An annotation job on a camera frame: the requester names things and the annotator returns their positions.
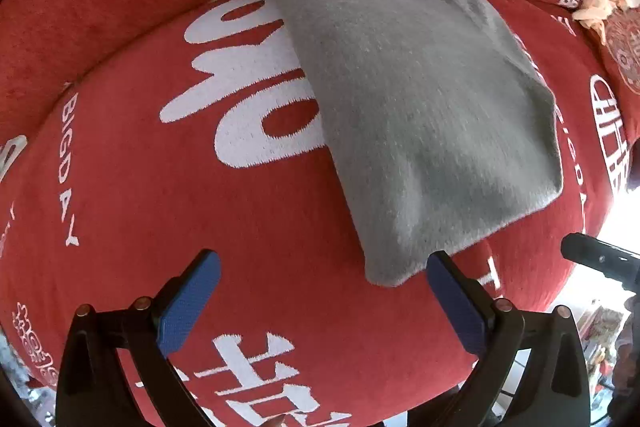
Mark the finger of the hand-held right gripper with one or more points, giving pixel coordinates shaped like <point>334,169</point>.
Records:
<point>595,254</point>

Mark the red printed blanket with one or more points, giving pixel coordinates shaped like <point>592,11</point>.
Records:
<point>150,157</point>

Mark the red round-print cushion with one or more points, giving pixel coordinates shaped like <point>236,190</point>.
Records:
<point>622,54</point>

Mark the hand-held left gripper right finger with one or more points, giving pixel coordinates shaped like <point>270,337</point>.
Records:
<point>457,307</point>

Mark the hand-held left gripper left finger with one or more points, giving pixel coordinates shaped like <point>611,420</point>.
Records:
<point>190,307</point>

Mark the grey knit sweater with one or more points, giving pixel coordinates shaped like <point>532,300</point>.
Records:
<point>410,107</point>

